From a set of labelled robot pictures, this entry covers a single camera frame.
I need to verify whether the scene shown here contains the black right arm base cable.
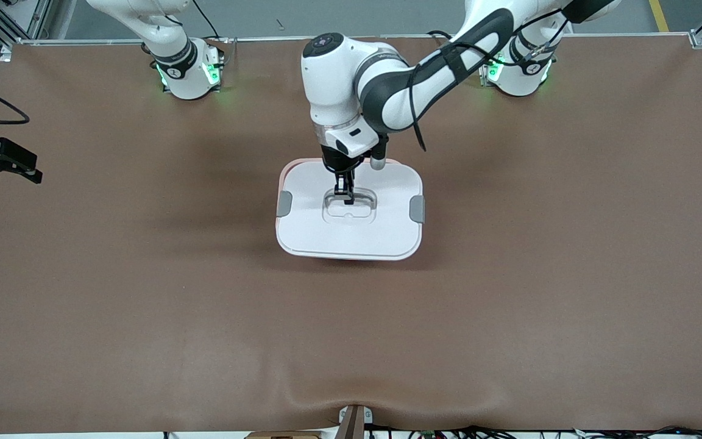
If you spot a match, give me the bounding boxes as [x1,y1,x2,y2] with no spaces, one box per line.
[190,0,220,40]

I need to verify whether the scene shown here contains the metal table clamp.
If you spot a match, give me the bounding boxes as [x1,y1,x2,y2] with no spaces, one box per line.
[338,404,373,439]

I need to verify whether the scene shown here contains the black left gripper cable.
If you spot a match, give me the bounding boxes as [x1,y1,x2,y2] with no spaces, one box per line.
[408,6,571,153]

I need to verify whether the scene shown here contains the brown table cover sheet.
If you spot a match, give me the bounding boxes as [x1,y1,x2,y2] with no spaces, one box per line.
[0,35,702,435]

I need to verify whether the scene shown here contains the white box lid grey clips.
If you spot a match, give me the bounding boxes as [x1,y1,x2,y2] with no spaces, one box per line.
[275,160,425,262]

